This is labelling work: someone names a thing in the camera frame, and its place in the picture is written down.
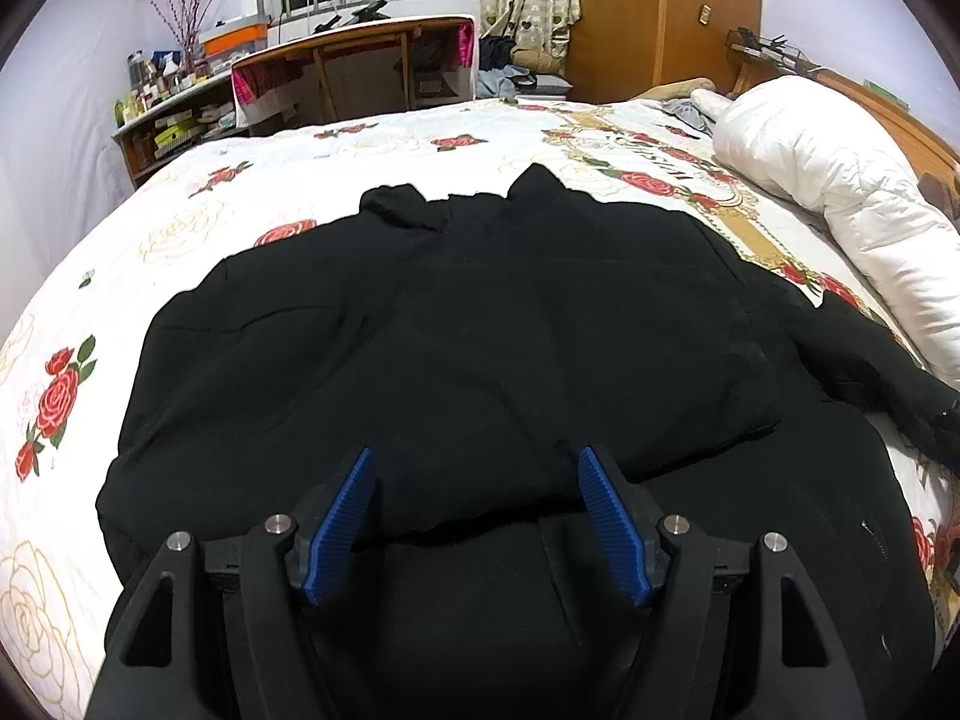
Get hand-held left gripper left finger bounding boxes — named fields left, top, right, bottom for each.
left=86, top=448, right=380, bottom=720

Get wooden wardrobe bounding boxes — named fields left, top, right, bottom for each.
left=570, top=0, right=762, bottom=102

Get wooden folding table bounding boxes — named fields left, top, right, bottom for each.
left=231, top=15, right=481, bottom=128

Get grey cloth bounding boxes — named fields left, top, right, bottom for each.
left=660, top=97, right=721, bottom=140

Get black jacket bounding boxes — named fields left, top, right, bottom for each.
left=96, top=163, right=960, bottom=720

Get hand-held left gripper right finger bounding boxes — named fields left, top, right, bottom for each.
left=576, top=444, right=875, bottom=720

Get white puffy duvet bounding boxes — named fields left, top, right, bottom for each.
left=711, top=75, right=960, bottom=391

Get cluttered wooden shelf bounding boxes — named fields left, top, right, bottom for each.
left=112, top=71, right=248, bottom=188

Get pink blossom branches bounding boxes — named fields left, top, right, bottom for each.
left=146, top=0, right=248, bottom=72

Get orange and white box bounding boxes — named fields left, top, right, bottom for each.
left=199, top=22, right=269, bottom=61

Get floral rose bedsheet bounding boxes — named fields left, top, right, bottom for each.
left=0, top=94, right=960, bottom=720

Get wooden headboard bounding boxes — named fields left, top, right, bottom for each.
left=724, top=30, right=960, bottom=192

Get pile of dark clothes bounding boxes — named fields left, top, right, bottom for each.
left=476, top=34, right=571, bottom=100

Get beige pillow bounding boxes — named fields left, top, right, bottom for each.
left=637, top=77, right=717, bottom=102

